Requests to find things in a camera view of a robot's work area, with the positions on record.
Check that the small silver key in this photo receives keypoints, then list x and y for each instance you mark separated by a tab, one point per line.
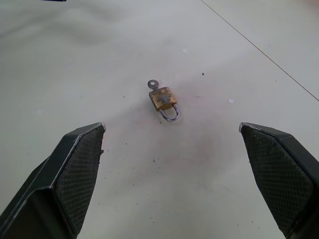
152	84

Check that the dark object at table edge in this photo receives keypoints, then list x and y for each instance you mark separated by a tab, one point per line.
53	0

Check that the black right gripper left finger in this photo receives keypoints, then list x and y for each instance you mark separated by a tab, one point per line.
62	179

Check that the small brass padlock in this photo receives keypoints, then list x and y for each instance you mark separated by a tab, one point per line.
163	100

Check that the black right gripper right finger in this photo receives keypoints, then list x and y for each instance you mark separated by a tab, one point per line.
279	169

